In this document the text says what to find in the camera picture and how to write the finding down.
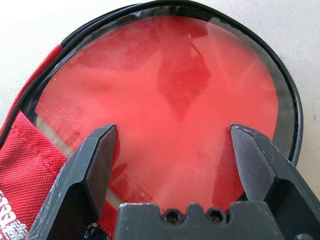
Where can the red black paddle case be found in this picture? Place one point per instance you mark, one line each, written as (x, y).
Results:
(25, 155)

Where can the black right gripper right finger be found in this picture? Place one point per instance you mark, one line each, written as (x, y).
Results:
(277, 185)

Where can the red ping-pong paddle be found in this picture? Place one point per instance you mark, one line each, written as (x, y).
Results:
(150, 100)

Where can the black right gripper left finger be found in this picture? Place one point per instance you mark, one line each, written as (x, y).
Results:
(75, 180)

